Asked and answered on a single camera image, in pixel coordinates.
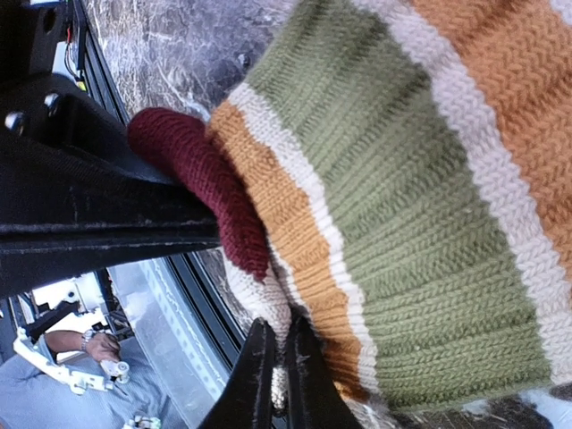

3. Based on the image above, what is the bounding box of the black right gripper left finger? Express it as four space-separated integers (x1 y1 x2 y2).
199 318 275 429

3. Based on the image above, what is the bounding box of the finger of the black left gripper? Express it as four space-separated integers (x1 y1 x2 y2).
1 73 220 297

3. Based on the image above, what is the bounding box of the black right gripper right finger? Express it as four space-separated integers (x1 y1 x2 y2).
286 315 358 429

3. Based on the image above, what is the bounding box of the beige striped sock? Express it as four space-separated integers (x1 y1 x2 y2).
128 1 571 410

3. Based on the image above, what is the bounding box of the person's hand with watch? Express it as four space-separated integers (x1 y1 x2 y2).
85 333 121 363

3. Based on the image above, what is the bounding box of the black front rail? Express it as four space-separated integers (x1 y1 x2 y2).
71 0 247 372

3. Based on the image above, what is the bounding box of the white slotted cable duct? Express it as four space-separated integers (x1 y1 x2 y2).
108 259 229 428

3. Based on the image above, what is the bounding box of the white teleoperation handle device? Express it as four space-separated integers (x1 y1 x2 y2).
13 327 130 395

